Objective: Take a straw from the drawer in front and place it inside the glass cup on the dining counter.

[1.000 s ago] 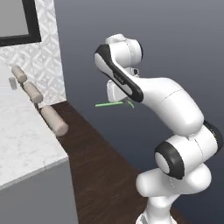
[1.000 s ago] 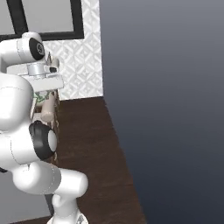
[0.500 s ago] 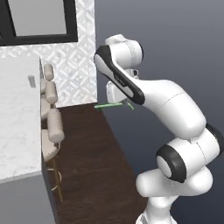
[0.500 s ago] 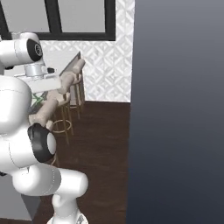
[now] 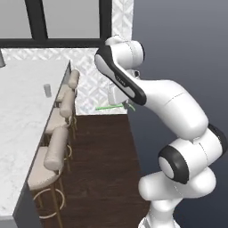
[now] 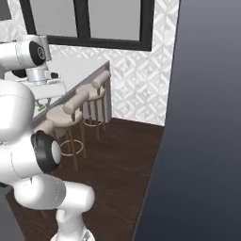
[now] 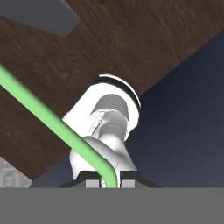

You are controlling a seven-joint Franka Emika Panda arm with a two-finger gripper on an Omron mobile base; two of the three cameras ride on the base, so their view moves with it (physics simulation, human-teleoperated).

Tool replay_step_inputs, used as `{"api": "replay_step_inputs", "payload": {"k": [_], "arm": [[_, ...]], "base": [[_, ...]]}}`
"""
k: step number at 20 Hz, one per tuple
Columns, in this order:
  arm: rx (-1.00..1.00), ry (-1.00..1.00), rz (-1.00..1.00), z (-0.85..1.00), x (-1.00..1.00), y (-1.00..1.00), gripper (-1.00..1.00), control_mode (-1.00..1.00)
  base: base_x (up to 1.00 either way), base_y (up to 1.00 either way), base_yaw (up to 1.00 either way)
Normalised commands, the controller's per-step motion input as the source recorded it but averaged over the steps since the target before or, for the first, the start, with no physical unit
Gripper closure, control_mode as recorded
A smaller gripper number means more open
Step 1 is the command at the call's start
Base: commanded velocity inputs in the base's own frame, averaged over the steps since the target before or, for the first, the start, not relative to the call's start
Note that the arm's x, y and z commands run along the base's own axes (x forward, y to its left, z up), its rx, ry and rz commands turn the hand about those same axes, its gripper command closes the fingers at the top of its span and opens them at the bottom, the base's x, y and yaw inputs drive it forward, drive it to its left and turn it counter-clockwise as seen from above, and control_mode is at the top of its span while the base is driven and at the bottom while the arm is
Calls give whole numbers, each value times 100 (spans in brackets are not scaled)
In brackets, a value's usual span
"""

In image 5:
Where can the black window frame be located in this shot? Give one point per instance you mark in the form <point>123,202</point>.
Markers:
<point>38,26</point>

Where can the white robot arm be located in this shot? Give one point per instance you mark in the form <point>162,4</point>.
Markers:
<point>178,104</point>

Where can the green straw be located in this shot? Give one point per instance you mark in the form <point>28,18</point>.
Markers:
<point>108,107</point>

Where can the beige bar stool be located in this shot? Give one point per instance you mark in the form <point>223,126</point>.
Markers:
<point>55,150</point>
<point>67,104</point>
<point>74,78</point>

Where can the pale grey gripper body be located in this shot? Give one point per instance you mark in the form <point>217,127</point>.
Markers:
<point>115,97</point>

